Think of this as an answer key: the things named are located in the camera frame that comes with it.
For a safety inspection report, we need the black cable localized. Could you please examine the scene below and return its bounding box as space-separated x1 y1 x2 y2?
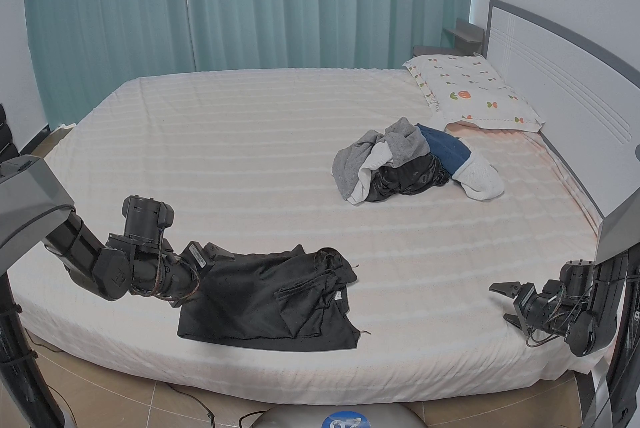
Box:
166 382 266 428
22 328 65 353

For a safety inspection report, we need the grey bedside table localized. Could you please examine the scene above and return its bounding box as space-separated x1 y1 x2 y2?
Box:
412 18 486 58

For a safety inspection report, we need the black chest of drawers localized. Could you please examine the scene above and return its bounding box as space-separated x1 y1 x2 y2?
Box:
0 104 21 162

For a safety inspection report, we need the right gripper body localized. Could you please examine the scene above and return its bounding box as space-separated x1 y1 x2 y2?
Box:
521 293 563 336

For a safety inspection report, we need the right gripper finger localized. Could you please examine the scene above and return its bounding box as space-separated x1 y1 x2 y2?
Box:
489 281 534 303
502 312 531 335

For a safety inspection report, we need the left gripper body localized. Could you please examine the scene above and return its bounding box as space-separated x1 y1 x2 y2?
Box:
150 255 202 308

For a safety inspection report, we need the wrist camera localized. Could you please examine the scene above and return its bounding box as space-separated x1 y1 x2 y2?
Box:
514 285 541 318
182 240 217 273

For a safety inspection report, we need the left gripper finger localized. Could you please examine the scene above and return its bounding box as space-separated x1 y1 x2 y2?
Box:
205 243 236 263

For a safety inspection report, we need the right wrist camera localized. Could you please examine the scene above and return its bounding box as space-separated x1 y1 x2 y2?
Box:
514 285 541 318

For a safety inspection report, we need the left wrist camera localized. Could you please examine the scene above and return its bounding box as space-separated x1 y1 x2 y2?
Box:
182 240 217 273

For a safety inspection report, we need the white printed pillow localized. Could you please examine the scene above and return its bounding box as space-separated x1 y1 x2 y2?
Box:
402 52 546 133

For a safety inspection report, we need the black T-shirt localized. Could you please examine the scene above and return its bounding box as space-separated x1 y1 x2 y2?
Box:
176 244 372 352

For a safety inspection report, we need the bed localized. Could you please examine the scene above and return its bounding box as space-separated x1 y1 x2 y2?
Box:
7 0 640 404

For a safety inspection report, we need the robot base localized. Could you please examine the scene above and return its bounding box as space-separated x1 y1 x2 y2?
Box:
252 403 422 428

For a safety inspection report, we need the pile of clothes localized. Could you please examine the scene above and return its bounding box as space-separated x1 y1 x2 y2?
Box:
332 117 506 206

